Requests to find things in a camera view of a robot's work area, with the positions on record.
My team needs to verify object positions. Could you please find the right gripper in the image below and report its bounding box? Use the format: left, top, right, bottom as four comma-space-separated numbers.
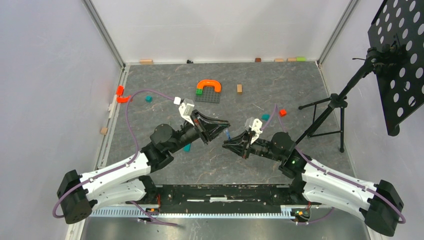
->
222, 129, 283, 162

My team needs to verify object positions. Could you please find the orange curved block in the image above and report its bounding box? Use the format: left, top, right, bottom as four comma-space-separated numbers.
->
116, 95, 132, 104

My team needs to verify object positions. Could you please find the black tripod stand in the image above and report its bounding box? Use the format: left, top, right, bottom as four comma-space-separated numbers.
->
295, 43, 406, 153

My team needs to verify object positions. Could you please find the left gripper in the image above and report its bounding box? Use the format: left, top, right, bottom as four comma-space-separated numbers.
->
168, 109, 231, 154

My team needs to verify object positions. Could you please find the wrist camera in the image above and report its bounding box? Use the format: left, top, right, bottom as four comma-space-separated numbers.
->
244, 117, 263, 144
178, 99, 195, 126

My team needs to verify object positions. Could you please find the green lego brick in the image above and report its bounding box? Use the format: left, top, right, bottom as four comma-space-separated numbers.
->
195, 88, 203, 96

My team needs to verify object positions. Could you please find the black perforated panel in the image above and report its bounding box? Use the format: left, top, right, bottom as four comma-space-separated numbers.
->
367, 0, 424, 137

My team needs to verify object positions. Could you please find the orange arch block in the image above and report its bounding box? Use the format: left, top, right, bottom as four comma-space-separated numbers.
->
196, 79, 222, 93

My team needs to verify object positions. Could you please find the teal half-round block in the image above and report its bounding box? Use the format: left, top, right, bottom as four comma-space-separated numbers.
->
261, 114, 270, 121

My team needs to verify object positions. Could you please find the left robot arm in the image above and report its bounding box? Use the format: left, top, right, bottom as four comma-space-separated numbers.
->
52, 110, 231, 225

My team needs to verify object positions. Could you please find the blue pen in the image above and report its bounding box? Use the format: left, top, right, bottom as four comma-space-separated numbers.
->
224, 129, 231, 141

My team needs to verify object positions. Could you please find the red cube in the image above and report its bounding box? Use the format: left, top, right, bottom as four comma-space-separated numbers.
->
278, 109, 287, 118

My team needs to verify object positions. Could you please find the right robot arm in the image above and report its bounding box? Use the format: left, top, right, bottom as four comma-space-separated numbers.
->
222, 130, 406, 237

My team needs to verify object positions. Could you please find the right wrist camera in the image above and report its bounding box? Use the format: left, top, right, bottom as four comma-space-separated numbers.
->
244, 117, 263, 144

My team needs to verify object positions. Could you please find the small teal cube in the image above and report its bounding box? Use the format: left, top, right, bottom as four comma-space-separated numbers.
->
145, 95, 153, 103

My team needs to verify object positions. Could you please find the wooden block at wall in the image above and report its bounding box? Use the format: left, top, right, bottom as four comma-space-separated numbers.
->
139, 59, 154, 65

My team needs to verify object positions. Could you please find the dark grey lego baseplate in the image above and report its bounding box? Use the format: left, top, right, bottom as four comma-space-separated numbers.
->
194, 87, 221, 104

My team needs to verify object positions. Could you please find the wooden block left edge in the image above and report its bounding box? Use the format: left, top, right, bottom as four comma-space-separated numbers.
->
100, 127, 109, 136

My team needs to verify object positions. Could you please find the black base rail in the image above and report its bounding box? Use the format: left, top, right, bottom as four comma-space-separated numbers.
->
136, 176, 311, 214

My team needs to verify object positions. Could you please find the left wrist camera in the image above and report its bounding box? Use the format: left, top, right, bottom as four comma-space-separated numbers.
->
178, 99, 195, 126

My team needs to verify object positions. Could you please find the green block at wall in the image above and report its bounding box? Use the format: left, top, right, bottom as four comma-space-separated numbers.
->
296, 56, 307, 62

